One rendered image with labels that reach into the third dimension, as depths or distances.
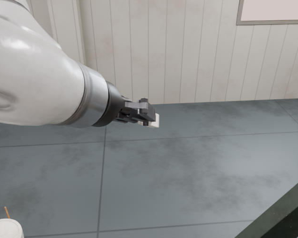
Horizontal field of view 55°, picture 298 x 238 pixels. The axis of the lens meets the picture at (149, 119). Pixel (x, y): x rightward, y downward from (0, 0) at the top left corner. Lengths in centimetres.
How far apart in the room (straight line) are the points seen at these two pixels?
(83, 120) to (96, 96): 4
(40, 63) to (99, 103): 11
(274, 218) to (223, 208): 167
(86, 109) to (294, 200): 72
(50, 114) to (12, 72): 7
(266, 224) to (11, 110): 83
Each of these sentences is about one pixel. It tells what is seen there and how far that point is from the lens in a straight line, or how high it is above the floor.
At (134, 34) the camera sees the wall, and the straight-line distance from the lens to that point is 363.
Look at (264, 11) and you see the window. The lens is 394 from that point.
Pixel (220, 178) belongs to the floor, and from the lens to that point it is 288.
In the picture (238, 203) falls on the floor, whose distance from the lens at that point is 270.
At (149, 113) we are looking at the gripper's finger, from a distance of 50.
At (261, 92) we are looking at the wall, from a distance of 438.
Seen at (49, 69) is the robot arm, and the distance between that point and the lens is 31.
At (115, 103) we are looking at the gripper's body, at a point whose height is 172.
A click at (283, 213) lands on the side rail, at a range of 96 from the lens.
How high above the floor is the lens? 192
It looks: 32 degrees down
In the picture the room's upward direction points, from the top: straight up
